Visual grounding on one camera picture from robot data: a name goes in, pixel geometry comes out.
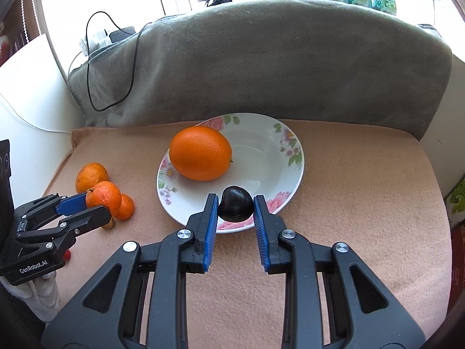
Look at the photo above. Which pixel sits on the tangerine with stem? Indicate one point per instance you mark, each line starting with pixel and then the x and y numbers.
pixel 105 196

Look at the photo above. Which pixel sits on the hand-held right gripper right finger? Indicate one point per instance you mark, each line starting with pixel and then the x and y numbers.
pixel 262 232

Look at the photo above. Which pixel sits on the peach blanket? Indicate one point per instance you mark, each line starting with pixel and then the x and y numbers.
pixel 363 189

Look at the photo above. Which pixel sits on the dark purple plum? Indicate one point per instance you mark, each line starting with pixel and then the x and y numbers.
pixel 236 205

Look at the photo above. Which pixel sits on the grey cushion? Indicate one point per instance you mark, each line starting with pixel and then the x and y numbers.
pixel 254 61

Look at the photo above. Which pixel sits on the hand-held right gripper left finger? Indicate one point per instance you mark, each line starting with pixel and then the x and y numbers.
pixel 210 232

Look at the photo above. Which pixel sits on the small yellowish fruit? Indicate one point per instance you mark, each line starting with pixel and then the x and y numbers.
pixel 108 224

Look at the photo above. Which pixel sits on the small tangerine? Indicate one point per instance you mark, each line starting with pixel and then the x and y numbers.
pixel 127 208

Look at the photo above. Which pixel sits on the green patterned object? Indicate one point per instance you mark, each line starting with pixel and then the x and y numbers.
pixel 457 200

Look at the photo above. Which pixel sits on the large orange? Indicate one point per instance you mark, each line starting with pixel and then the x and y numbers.
pixel 199 152

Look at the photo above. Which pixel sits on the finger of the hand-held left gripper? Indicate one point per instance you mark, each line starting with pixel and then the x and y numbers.
pixel 71 205
pixel 87 221

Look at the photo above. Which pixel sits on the small red tomato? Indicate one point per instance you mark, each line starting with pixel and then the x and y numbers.
pixel 67 255

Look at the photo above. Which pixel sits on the white padded armrest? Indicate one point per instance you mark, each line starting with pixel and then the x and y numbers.
pixel 32 80

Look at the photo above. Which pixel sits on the white floral plate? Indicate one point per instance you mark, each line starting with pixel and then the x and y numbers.
pixel 254 152

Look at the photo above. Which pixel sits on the black charger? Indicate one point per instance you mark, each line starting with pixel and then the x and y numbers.
pixel 121 33

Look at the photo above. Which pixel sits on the person's left hand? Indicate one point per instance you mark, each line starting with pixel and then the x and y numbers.
pixel 38 292

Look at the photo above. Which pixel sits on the white power strip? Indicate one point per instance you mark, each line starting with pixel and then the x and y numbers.
pixel 96 39

